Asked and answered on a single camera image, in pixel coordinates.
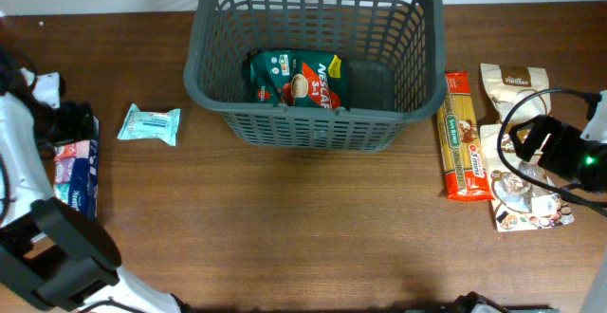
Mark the grey plastic basket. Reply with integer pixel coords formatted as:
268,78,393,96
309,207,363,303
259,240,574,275
184,0,447,152

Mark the Kleenex tissue multipack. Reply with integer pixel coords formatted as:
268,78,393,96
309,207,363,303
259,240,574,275
53,118,100,221

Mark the San Remo spaghetti packet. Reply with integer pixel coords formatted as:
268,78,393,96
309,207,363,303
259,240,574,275
436,71,492,202

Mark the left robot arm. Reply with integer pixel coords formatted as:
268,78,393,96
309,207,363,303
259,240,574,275
1,49,191,312

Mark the Pantree white grain pouch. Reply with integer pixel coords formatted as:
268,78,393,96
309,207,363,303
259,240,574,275
480,64,551,124

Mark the teal wet wipes packet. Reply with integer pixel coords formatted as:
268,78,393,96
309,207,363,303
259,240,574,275
118,103,181,147

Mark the green Nescafe coffee bag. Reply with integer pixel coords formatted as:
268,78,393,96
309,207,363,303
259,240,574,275
243,49,349,110

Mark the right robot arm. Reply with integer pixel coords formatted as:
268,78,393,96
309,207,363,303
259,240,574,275
497,88,606,216

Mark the Pantree mushroom pouch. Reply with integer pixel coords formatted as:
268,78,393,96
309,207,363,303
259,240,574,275
480,123,575,232

